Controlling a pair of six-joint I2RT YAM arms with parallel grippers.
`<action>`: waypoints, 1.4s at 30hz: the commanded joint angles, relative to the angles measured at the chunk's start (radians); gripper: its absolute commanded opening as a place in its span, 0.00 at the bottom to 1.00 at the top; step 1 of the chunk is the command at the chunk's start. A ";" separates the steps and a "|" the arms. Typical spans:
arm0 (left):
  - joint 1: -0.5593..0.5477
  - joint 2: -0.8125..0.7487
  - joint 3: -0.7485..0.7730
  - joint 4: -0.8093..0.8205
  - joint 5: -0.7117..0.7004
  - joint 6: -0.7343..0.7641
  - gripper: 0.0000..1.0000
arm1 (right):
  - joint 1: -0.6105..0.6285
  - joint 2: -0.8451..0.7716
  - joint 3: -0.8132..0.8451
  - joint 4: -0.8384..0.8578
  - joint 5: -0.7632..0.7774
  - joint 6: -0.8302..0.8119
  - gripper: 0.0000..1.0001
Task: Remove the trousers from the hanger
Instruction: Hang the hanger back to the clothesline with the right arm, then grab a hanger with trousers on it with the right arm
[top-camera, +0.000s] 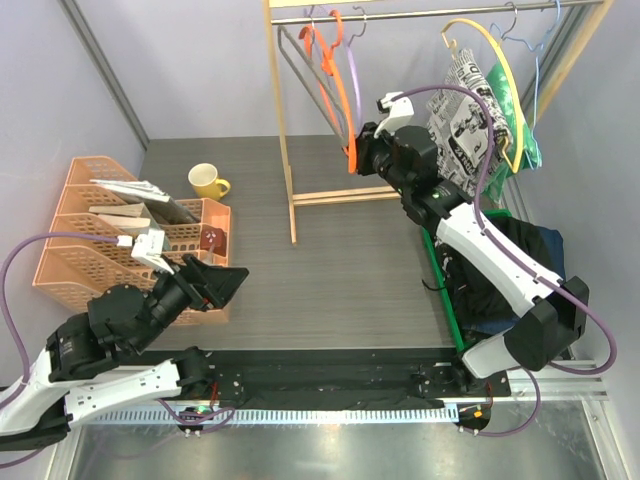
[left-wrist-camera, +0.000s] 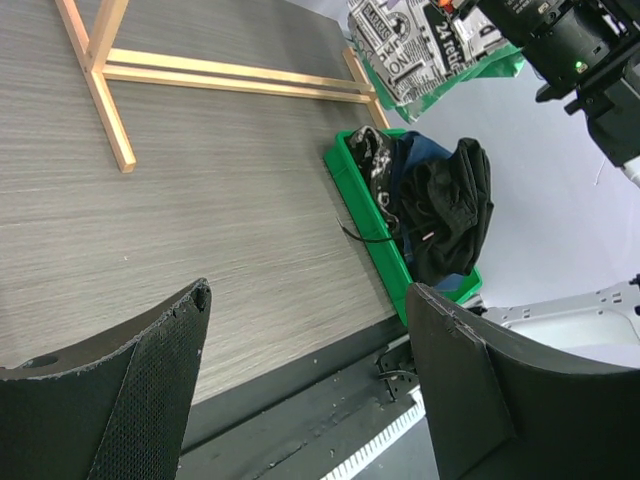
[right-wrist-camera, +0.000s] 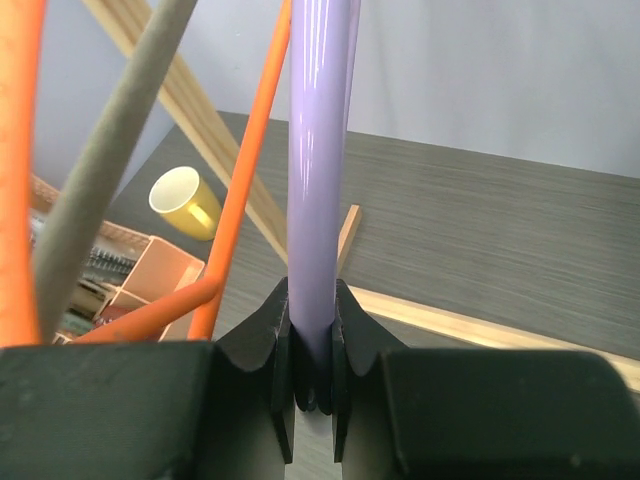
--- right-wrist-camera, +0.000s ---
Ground yellow mug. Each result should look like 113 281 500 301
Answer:
148 166 222 241

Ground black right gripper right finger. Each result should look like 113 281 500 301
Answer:
332 282 639 479

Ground wooden clothes rack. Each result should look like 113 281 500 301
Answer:
82 0 640 394

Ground orange file organizer rack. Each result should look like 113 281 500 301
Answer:
31 174 150 253

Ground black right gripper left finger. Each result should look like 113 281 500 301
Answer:
1 282 294 479

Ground papers in organizer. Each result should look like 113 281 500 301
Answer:
67 235 138 320

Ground orange compartment basket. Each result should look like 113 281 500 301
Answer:
52 235 207 346

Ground orange plastic hanger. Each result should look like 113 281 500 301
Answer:
0 0 294 346

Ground clear acrylic hanger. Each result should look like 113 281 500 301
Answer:
33 1 196 343

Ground purple plastic hanger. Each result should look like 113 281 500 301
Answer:
287 0 361 414

